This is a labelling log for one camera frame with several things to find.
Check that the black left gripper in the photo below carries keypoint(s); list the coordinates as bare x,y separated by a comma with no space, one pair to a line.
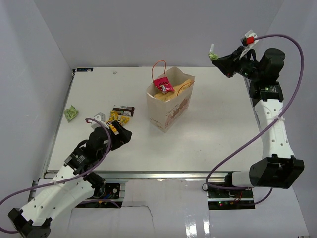
123,137

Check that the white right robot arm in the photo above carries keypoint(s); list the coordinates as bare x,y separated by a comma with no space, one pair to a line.
278,167

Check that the large brown chips bag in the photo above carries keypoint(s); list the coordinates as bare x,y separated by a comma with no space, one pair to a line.
178,90

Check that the left blue table label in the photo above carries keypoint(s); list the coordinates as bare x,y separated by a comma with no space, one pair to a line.
81,69

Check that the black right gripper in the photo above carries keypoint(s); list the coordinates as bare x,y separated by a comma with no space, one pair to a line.
228,64

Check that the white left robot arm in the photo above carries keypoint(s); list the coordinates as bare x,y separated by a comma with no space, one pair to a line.
74,182

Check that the red snack packet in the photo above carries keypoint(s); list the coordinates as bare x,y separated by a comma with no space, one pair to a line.
163,85

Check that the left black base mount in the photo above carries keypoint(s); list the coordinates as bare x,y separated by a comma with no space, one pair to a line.
106,197

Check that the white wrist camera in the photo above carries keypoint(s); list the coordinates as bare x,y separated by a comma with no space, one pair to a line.
248,41
101,118

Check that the aluminium table edge rail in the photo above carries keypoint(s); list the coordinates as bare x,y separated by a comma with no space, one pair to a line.
153,175

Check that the cream paper bag orange handles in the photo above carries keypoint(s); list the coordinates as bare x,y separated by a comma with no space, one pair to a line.
164,114

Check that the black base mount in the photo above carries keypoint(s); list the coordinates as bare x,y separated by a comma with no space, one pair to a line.
228,199
106,197

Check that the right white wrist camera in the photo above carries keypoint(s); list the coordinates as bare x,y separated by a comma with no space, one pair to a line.
248,41

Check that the brown chocolate bar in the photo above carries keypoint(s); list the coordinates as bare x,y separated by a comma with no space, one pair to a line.
124,110

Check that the green snack packet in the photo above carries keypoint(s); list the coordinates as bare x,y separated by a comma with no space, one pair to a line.
212,55
71,113

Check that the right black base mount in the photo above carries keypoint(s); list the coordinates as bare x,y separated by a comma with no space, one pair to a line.
228,199

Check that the yellow snack packet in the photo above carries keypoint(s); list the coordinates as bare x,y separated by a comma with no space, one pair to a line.
114,116

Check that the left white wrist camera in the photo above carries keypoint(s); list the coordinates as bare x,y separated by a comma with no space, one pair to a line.
101,118

